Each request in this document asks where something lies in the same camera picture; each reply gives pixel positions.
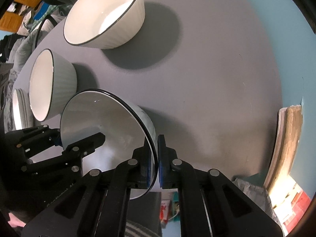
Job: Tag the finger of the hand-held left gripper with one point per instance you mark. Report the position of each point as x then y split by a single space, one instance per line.
42 134
91 142

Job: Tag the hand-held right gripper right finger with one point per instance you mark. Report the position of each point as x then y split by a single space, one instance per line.
161 175

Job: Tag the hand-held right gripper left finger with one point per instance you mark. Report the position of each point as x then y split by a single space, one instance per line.
148 175

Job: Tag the white ribbed bowl dark rim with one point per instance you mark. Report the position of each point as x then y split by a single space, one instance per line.
40 86
98 9
103 118

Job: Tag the person's left hand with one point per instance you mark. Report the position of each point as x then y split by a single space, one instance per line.
16 221

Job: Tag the person's dark trouser leg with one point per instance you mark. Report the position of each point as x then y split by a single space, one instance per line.
145 207

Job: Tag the red white packet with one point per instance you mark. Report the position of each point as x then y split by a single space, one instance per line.
165 212

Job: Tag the person's striped fleece garment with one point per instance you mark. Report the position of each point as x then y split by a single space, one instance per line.
143 230

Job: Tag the grey quilted duvet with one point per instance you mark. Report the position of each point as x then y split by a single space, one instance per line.
22 51

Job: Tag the black clothes pile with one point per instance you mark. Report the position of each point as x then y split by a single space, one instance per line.
8 47

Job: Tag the grey plastic bag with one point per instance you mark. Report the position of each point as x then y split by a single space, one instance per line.
254 195

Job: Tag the beige jacket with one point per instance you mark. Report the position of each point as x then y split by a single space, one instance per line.
27 22

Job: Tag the wooden louvred wardrobe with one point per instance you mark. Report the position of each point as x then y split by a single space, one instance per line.
12 17

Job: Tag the blue cardboard box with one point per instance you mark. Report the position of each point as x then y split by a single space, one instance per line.
40 9

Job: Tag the green checkered blanket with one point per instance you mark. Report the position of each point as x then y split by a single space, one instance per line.
53 8

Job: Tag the wooden board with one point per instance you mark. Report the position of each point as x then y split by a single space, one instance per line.
288 140

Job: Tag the red box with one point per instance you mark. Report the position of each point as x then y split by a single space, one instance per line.
298 207

